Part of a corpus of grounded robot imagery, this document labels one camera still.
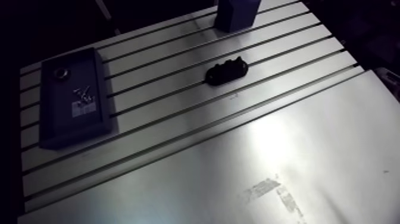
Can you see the steel bolt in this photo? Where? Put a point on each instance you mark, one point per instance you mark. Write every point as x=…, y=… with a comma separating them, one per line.
x=79, y=91

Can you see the dark blue-grey tray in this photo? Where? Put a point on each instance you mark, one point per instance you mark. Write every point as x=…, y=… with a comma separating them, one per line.
x=62, y=125

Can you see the dark blue-grey block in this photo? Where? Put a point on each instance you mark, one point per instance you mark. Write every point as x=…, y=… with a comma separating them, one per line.
x=236, y=14

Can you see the black oval holder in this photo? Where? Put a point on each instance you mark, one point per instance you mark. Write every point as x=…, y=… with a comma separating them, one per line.
x=225, y=72

